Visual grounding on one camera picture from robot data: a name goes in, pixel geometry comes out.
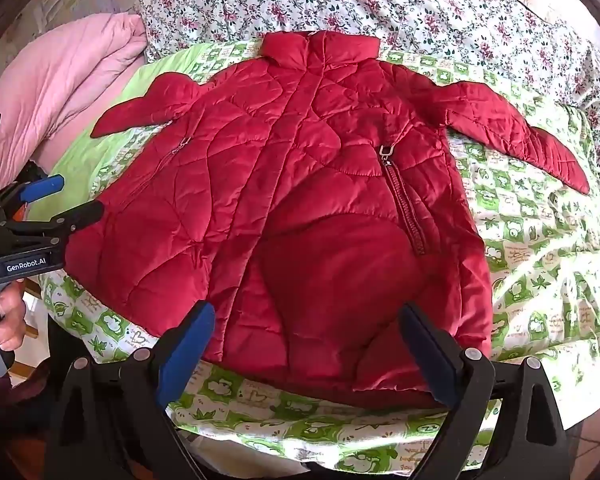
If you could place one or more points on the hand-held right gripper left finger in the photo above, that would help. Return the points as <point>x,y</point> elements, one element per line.
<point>189,347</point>

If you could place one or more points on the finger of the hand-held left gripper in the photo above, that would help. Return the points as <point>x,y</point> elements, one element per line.
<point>82,214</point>
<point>42,187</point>

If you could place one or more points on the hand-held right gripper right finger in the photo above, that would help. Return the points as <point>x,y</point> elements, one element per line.
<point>426,355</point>

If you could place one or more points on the red quilted jacket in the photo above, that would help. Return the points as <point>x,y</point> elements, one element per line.
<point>300,200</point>

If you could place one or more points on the person's left hand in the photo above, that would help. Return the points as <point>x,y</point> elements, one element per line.
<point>11,310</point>

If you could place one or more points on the pink quilt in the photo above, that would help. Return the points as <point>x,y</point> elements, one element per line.
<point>55,90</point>

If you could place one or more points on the green patterned bed sheet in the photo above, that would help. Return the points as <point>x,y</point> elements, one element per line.
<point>540,240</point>

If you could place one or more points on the white floral quilt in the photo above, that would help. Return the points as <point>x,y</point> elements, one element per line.
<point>360,5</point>

